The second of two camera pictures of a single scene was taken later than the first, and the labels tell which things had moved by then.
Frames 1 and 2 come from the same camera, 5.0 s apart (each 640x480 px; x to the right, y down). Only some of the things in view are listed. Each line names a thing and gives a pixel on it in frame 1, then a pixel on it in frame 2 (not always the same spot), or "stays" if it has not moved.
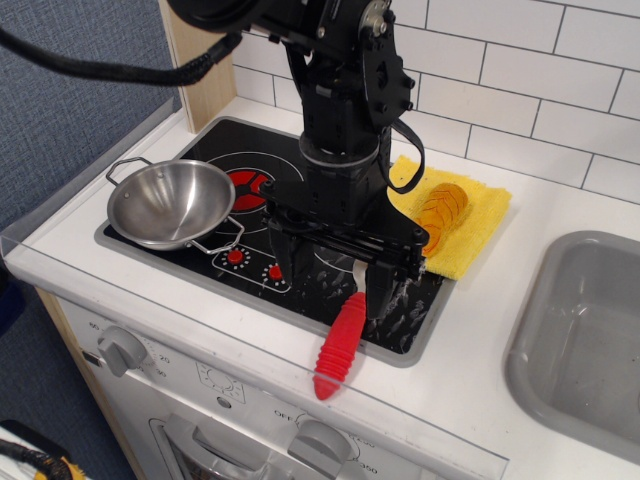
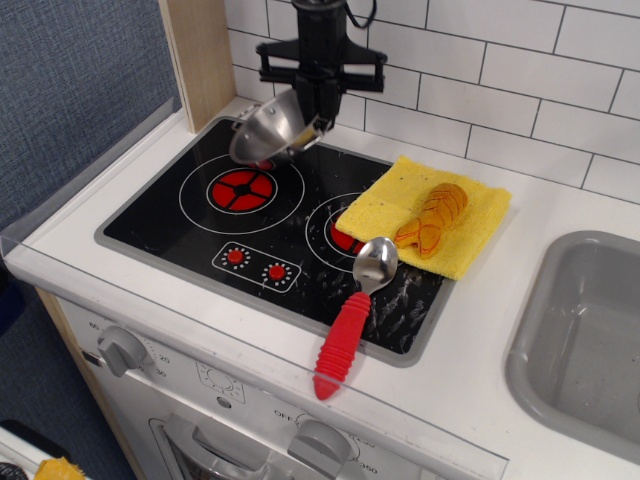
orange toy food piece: [442, 208] stays
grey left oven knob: [122, 350] stays
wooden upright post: [213, 89] stays
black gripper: [346, 203] to [321, 77]
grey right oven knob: [320, 447] stays
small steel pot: [172, 204] to [277, 128]
